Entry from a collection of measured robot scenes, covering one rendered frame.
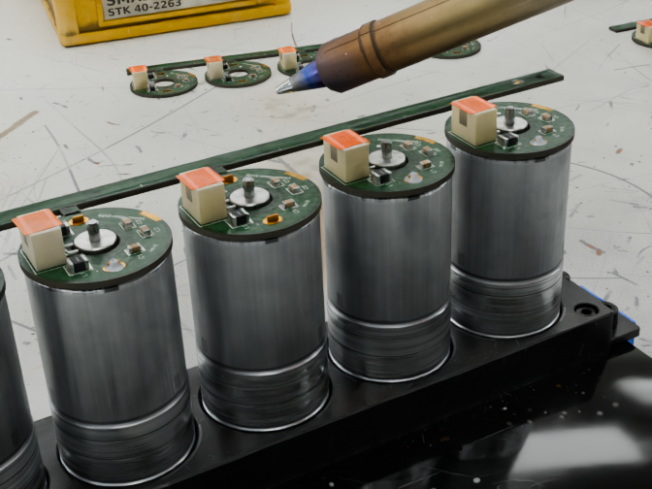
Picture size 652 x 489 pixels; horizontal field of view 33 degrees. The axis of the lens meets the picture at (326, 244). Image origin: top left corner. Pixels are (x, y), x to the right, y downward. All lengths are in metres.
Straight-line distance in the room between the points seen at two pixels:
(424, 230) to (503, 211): 0.02
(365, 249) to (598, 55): 0.25
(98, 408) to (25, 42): 0.31
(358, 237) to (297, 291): 0.02
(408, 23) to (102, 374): 0.07
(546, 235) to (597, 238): 0.09
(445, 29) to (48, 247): 0.07
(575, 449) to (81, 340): 0.10
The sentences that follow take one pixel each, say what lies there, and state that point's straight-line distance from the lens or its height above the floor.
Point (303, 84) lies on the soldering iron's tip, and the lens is 0.17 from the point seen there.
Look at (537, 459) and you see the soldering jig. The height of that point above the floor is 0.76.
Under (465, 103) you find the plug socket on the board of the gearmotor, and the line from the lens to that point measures 0.21.
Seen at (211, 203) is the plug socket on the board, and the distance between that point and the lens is 0.19.
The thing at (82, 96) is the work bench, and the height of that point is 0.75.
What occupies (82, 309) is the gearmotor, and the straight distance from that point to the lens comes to 0.18.
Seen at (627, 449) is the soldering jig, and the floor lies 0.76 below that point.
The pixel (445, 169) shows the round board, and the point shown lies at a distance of 0.20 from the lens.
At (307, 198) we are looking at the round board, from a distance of 0.19.
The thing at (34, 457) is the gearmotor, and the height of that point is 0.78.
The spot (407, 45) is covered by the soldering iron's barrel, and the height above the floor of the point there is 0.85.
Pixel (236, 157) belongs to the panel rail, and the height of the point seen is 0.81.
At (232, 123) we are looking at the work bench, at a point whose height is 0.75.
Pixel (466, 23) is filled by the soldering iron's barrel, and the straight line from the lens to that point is 0.16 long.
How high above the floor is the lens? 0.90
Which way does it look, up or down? 30 degrees down
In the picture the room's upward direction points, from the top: 3 degrees counter-clockwise
